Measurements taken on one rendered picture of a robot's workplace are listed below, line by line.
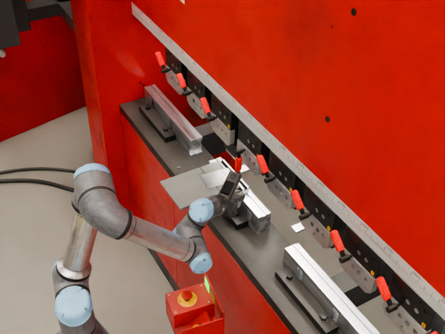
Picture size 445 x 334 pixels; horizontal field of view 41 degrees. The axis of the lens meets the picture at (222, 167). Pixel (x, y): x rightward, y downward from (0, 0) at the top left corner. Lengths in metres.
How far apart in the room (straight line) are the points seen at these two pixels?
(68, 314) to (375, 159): 1.07
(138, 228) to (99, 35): 1.27
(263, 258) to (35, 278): 1.57
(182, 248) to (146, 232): 0.15
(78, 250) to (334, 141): 0.89
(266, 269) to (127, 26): 1.33
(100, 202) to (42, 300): 1.66
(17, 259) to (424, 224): 2.55
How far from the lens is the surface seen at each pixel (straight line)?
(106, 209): 1.74
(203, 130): 2.84
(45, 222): 3.74
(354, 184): 1.67
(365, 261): 1.77
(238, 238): 2.33
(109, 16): 2.82
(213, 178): 2.38
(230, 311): 2.57
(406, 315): 1.72
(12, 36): 2.88
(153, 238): 1.83
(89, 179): 1.81
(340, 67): 1.57
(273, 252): 2.29
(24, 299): 3.38
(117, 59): 2.93
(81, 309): 2.00
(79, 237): 1.95
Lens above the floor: 2.57
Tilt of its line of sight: 40 degrees down
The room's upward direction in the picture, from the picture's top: 1 degrees clockwise
